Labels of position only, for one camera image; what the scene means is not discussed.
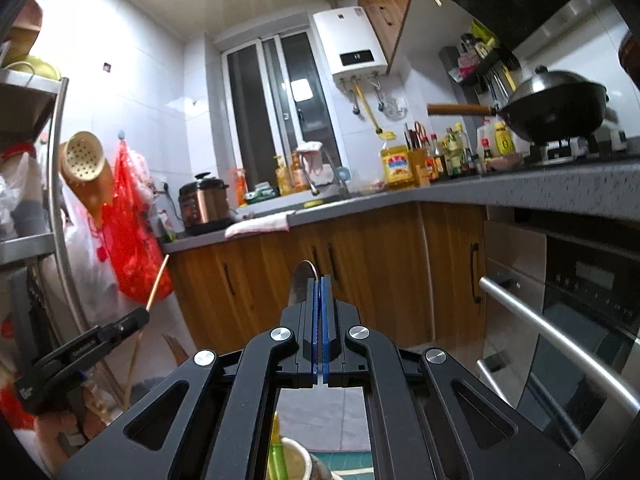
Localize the metal shelf rack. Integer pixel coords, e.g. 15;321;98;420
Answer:
0;57;132;411

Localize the built-in steel oven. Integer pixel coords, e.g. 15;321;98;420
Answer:
476;219;640;463

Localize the group of sauce bottles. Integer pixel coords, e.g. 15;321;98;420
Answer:
427;122;483;181

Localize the white dish cloth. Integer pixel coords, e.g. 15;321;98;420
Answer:
224;211;297;240

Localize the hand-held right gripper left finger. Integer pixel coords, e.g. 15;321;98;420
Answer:
59;274;321;480

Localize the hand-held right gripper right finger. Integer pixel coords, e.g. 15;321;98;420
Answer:
320;274;587;480

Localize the white water heater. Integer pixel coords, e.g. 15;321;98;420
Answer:
312;6;391;82

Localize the grey kitchen countertop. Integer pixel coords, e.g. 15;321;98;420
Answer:
160;152;640;257

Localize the yellow dish soap bottle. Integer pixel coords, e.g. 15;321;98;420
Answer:
273;155;294;197

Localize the kitchen faucet with cloth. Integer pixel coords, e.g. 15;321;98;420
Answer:
296;141;352;201

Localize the copper electric pressure cooker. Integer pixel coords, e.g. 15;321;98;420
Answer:
177;171;237;234

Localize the cream floral ceramic utensil holder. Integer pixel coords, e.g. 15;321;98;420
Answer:
270;435;343;480

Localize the orange liquid bottle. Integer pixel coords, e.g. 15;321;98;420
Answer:
290;152;309;192

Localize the wooden base cabinet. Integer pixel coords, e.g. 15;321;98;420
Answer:
160;201;490;363

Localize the wooden chopstick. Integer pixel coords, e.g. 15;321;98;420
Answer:
121;254;171;403

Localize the yellow cooking oil bottle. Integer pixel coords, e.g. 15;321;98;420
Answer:
380;141;417;191

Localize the yellow perforated utensil drainer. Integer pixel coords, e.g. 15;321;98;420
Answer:
58;130;116;217

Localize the wall spice rack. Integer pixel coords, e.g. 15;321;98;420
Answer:
438;19;522;88

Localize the printed teal beige placemat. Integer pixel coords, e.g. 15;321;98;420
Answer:
307;449;376;480

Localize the sliding window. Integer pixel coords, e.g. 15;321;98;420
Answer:
219;29;347;198

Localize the hanging red plastic bag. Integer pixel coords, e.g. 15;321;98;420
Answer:
99;141;174;304

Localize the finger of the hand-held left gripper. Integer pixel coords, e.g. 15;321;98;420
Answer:
34;306;152;377

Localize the white plastic bag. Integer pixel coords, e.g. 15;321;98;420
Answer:
59;185;123;313

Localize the wooden wall cabinet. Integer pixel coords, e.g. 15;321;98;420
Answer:
356;0;442;62

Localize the black wok with wooden handle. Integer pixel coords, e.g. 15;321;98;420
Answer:
426;65;611;144

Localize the gas stove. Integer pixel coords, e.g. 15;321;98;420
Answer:
529;132;630;167

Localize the orange spray bottle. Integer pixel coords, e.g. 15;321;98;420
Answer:
232;167;249;207

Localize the wooden knife block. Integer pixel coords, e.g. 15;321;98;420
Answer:
403;121;432;189

